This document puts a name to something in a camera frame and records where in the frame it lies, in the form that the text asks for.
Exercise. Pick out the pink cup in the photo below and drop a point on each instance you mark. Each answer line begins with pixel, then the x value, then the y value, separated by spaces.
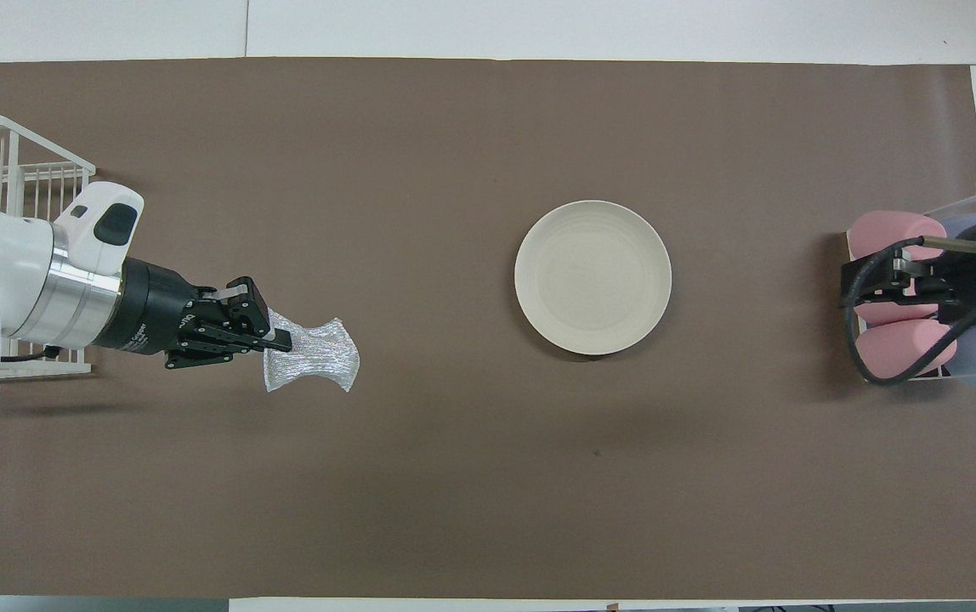
pixel 879 314
pixel 896 353
pixel 888 229

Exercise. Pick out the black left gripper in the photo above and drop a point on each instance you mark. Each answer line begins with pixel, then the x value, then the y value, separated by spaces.
pixel 148 306

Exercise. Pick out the cream round plate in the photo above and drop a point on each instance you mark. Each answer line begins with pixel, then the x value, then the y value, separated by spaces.
pixel 592 277

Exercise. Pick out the brown table mat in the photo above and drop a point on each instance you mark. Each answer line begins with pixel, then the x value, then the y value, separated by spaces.
pixel 454 467

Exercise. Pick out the silver mesh sponge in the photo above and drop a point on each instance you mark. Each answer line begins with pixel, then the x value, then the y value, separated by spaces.
pixel 318 353

